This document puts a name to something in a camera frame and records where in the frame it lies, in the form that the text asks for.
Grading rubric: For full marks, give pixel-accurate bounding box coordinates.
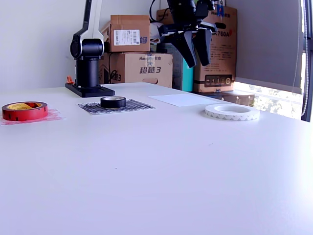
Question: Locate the cardboard box with blue print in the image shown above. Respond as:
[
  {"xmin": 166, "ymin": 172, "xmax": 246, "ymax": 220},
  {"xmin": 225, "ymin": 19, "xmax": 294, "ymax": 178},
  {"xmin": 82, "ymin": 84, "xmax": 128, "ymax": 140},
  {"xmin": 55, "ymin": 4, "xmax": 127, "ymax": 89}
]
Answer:
[{"xmin": 97, "ymin": 52, "xmax": 174, "ymax": 88}]

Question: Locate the black scribbled paper sheet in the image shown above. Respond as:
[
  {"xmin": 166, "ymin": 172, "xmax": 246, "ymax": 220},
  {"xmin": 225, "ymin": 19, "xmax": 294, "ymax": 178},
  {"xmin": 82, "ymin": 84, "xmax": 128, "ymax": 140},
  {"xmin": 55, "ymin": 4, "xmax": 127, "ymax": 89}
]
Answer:
[{"xmin": 77, "ymin": 98, "xmax": 157, "ymax": 116}]

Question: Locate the white tape roll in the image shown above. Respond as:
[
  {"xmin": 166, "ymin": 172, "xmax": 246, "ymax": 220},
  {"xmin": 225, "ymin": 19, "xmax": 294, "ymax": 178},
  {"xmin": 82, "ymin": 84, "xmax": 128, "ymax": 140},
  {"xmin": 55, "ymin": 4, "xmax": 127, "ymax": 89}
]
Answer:
[{"xmin": 204, "ymin": 103, "xmax": 261, "ymax": 122}]

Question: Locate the red tape roll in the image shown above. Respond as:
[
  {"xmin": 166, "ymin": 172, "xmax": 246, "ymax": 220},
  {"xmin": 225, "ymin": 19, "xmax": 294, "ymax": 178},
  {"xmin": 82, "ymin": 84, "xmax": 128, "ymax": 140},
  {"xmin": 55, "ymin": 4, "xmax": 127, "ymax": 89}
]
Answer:
[{"xmin": 1, "ymin": 101, "xmax": 49, "ymax": 122}]

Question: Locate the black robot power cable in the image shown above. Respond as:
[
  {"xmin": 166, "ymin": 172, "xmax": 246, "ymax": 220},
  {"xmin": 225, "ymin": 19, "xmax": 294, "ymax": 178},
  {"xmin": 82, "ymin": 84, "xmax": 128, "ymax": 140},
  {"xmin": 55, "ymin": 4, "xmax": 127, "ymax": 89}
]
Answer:
[{"xmin": 107, "ymin": 52, "xmax": 118, "ymax": 84}]

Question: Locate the tall cardboard box GX760A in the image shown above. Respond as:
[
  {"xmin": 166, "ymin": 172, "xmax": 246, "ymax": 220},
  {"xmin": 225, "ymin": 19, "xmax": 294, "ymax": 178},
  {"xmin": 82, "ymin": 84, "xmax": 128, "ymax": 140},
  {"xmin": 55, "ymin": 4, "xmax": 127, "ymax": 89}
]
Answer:
[{"xmin": 156, "ymin": 2, "xmax": 238, "ymax": 93}]

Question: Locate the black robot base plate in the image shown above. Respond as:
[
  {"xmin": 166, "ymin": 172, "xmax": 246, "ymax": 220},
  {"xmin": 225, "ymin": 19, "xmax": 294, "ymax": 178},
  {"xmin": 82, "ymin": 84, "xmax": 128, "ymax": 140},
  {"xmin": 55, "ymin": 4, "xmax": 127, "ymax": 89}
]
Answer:
[{"xmin": 65, "ymin": 82, "xmax": 115, "ymax": 98}]

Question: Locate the teal product box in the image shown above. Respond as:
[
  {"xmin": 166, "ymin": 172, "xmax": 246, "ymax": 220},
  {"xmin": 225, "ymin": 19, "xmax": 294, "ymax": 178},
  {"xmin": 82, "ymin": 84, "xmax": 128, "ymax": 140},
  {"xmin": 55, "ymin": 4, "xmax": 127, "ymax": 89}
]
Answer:
[{"xmin": 156, "ymin": 41, "xmax": 195, "ymax": 93}]

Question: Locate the white bead chain cord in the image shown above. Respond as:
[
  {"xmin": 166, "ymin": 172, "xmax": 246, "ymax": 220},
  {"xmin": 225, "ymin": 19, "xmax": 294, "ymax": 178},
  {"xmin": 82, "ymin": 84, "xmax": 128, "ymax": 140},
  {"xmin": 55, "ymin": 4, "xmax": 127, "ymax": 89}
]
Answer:
[{"xmin": 301, "ymin": 0, "xmax": 309, "ymax": 117}]

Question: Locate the white plastic bag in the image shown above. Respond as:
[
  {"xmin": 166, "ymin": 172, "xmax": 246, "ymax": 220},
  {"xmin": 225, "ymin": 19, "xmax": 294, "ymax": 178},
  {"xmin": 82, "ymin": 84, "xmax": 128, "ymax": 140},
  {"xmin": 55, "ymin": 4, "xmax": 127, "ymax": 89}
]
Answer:
[{"xmin": 149, "ymin": 21, "xmax": 168, "ymax": 45}]

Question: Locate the grey roller blind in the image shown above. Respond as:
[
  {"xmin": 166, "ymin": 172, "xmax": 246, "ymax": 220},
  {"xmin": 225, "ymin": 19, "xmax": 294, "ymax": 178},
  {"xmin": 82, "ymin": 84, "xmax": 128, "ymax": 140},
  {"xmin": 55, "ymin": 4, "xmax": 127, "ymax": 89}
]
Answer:
[{"xmin": 226, "ymin": 0, "xmax": 304, "ymax": 95}]

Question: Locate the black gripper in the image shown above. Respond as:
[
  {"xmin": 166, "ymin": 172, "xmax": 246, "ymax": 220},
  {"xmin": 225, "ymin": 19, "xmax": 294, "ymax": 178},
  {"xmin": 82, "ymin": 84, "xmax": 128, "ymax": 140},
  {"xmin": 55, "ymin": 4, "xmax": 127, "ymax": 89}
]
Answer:
[{"xmin": 157, "ymin": 21, "xmax": 218, "ymax": 69}]

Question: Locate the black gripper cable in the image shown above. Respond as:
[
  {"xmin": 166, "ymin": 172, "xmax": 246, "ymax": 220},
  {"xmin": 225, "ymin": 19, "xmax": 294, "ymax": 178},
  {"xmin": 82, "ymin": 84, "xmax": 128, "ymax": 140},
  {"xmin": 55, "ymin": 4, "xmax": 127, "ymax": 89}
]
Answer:
[{"xmin": 149, "ymin": 0, "xmax": 172, "ymax": 24}]

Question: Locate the red scribbled paper sheet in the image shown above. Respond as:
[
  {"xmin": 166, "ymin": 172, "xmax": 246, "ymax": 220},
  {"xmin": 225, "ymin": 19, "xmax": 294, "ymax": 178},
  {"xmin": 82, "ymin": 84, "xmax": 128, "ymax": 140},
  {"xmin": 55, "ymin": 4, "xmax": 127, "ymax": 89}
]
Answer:
[{"xmin": 0, "ymin": 105, "xmax": 66, "ymax": 127}]

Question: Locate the black tape roll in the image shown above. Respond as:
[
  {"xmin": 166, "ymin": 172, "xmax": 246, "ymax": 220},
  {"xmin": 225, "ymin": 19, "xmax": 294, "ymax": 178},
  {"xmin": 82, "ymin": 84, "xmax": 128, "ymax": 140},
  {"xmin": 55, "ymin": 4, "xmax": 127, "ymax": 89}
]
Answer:
[{"xmin": 100, "ymin": 96, "xmax": 127, "ymax": 109}]

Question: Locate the plain white paper sheet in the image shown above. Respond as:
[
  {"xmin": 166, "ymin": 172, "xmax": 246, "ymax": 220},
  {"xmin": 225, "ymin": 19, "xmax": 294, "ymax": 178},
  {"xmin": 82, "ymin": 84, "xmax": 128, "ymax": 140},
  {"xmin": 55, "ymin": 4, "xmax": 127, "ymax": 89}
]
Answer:
[{"xmin": 148, "ymin": 93, "xmax": 222, "ymax": 108}]

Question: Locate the small labelled cardboard box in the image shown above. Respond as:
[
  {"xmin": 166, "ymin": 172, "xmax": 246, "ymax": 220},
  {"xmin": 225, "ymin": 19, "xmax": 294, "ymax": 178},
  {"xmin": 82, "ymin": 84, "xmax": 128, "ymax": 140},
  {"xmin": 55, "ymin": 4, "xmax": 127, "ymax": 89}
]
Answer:
[{"xmin": 99, "ymin": 15, "xmax": 151, "ymax": 53}]

